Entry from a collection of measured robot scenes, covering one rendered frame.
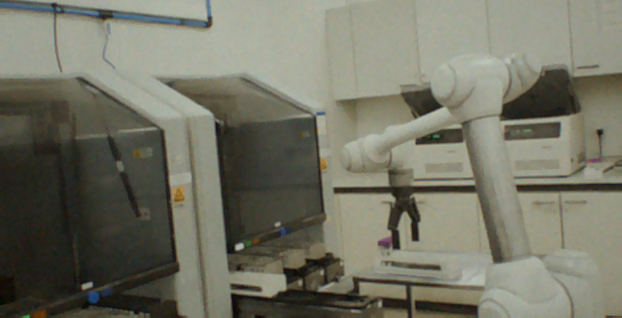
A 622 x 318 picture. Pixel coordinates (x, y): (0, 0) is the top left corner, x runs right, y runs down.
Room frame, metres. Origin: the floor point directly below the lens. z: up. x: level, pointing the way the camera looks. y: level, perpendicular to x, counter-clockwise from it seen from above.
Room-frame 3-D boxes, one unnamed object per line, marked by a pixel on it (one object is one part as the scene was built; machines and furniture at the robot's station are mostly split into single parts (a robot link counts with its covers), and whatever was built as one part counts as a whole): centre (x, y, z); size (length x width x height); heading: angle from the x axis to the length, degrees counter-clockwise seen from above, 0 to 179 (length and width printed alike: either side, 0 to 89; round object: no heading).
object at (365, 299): (2.14, 0.12, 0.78); 0.73 x 0.14 x 0.09; 57
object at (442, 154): (4.53, -0.96, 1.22); 0.62 x 0.56 x 0.64; 145
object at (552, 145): (4.22, -1.45, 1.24); 0.62 x 0.56 x 0.69; 148
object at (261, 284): (2.23, 0.27, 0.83); 0.30 x 0.10 x 0.06; 57
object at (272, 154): (2.55, 0.34, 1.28); 0.61 x 0.51 x 0.63; 147
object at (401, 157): (2.27, -0.30, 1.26); 0.13 x 0.11 x 0.16; 122
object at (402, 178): (2.27, -0.31, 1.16); 0.09 x 0.09 x 0.06
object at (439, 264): (2.25, -0.34, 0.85); 0.30 x 0.10 x 0.06; 52
